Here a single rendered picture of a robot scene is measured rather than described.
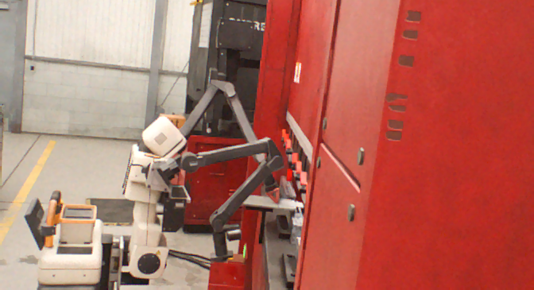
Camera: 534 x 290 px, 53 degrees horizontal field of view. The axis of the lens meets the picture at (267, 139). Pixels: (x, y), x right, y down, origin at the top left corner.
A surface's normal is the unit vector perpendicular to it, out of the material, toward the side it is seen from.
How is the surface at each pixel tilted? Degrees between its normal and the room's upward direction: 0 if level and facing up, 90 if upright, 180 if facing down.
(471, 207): 90
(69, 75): 90
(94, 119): 90
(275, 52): 90
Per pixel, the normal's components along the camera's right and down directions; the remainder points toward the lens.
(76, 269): 0.28, 0.18
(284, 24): 0.04, 0.15
